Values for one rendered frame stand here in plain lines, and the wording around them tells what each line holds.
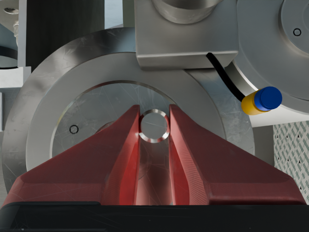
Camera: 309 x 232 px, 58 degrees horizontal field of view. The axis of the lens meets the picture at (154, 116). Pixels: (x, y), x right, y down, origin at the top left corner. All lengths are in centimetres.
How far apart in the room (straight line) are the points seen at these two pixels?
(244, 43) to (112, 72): 8
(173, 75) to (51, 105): 7
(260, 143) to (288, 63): 34
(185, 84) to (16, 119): 10
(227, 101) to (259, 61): 3
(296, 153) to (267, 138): 16
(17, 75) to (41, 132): 345
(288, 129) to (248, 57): 21
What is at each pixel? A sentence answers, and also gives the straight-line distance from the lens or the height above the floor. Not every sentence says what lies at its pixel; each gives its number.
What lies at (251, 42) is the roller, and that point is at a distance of 19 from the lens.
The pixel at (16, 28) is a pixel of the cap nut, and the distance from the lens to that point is 58.
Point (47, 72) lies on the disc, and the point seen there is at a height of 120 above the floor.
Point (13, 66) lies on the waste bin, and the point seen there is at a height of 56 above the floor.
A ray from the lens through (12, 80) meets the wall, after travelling 357.
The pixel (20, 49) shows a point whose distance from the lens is 20.
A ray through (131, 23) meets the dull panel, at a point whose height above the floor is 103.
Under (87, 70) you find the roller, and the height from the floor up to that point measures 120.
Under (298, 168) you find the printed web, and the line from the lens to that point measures 37.
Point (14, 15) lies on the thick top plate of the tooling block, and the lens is 55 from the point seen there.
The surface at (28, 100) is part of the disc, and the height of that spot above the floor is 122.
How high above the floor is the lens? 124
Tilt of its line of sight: 5 degrees down
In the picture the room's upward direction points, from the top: 178 degrees clockwise
